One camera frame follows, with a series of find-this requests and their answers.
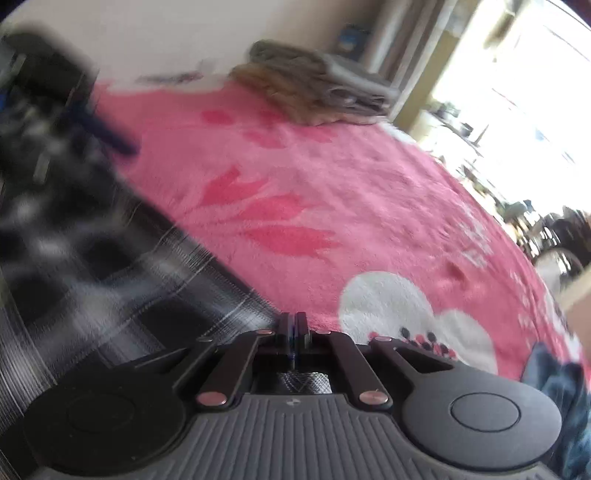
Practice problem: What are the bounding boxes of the grey curtain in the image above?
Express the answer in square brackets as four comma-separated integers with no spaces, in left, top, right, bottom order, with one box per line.
[365,0,467,116]

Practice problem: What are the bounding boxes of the pink floral blanket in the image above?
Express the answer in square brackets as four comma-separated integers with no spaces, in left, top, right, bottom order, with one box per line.
[92,80,591,384]

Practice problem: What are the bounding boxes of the black white plaid pants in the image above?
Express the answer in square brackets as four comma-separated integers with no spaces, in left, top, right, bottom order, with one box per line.
[0,138,333,462]

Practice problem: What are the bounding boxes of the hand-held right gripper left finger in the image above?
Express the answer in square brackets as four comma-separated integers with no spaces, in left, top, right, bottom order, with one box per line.
[134,313,296,409]

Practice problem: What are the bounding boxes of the light blue jeans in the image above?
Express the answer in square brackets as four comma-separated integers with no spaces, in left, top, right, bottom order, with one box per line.
[519,342,591,480]

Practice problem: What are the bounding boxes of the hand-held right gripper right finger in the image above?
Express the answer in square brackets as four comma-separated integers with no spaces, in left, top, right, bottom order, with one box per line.
[293,311,455,409]

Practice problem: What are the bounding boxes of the beige folded cloth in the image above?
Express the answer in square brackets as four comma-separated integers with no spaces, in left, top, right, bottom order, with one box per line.
[228,62,384,126]

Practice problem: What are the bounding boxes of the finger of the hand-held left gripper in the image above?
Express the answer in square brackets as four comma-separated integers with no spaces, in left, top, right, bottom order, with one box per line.
[69,104,139,158]

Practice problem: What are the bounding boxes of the black wheelchair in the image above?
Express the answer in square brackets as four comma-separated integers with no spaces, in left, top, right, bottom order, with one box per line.
[501,198,591,278]

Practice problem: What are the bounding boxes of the grey folded cloth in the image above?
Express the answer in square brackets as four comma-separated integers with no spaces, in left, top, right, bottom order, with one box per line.
[249,39,400,116]

